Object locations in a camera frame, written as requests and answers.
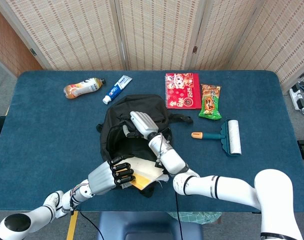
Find black backpack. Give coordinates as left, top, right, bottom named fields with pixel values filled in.
left=96, top=94, right=194, bottom=198

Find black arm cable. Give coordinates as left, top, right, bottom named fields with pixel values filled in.
left=175, top=191, right=184, bottom=240
left=78, top=211, right=104, bottom=240

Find blue felt table cover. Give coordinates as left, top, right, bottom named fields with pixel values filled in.
left=0, top=70, right=304, bottom=213

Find woven folding screen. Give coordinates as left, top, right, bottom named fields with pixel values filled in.
left=0, top=0, right=304, bottom=87

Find white power strip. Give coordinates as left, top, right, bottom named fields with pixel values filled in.
left=288, top=83, right=304, bottom=111

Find teal lint roller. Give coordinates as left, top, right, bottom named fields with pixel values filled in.
left=191, top=119, right=242, bottom=158

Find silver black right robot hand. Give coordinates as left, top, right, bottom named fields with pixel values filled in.
left=122, top=110, right=159, bottom=140

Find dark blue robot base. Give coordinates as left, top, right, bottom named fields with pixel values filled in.
left=98, top=211, right=204, bottom=240

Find blue white toothpaste tube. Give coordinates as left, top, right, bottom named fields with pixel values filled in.
left=102, top=74, right=133, bottom=105

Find red spiral notebook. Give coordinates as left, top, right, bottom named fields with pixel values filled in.
left=164, top=72, right=202, bottom=110

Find green checked cloth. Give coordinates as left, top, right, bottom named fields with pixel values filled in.
left=167, top=211, right=222, bottom=225

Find green orange snack bag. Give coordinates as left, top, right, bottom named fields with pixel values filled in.
left=198, top=83, right=222, bottom=121

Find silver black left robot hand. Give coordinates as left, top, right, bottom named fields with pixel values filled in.
left=88, top=155, right=137, bottom=196

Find white book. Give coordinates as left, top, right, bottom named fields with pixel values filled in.
left=120, top=156, right=170, bottom=191

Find orange drink bottle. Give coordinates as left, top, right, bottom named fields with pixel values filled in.
left=63, top=77, right=106, bottom=100

